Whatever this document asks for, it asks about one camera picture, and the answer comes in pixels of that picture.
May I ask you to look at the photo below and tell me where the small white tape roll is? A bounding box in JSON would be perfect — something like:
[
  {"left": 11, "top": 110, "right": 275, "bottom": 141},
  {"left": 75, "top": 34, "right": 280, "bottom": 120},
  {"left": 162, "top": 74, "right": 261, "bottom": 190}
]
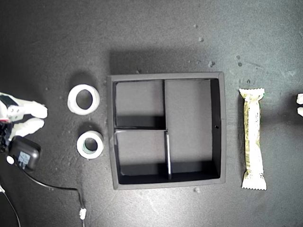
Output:
[{"left": 76, "top": 130, "right": 105, "bottom": 159}]

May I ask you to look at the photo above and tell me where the thin black cable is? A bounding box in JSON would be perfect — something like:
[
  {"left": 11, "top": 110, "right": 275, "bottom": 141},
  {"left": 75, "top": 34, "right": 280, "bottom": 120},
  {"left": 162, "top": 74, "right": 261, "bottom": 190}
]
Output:
[{"left": 0, "top": 189, "right": 21, "bottom": 227}]

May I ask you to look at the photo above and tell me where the black camera box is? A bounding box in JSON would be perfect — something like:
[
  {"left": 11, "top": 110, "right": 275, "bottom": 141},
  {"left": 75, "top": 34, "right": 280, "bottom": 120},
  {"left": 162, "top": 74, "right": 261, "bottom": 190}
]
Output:
[{"left": 6, "top": 136, "right": 42, "bottom": 174}]

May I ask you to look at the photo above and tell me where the black camera bracket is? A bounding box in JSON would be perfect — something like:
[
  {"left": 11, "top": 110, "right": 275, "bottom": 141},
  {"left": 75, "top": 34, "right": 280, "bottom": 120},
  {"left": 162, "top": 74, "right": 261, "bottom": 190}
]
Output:
[{"left": 0, "top": 121, "right": 13, "bottom": 154}]

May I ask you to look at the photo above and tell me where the printed wrapper snack bar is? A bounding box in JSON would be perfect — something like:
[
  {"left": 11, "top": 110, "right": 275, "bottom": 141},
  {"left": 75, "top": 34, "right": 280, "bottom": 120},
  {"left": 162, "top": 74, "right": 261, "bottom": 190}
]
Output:
[{"left": 238, "top": 87, "right": 267, "bottom": 191}]

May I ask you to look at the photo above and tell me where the black compartment tray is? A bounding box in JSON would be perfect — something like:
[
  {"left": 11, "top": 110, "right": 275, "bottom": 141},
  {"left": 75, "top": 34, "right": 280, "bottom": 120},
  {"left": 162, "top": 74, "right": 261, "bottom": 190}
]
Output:
[{"left": 106, "top": 71, "right": 227, "bottom": 191}]

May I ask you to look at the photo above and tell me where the black camera cable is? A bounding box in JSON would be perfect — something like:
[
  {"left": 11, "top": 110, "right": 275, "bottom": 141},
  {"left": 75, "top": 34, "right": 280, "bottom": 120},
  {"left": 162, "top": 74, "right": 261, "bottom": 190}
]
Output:
[{"left": 20, "top": 166, "right": 85, "bottom": 210}]

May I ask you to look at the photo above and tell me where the white cable with connector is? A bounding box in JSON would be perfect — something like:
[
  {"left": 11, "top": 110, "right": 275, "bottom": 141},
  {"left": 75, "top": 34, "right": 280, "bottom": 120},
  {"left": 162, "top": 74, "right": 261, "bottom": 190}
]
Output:
[{"left": 79, "top": 207, "right": 87, "bottom": 227}]

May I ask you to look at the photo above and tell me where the large white tape roll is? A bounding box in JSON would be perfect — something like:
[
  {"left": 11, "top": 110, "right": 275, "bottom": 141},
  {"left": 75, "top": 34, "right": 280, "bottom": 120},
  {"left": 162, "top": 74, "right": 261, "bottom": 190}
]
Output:
[{"left": 67, "top": 84, "right": 100, "bottom": 116}]

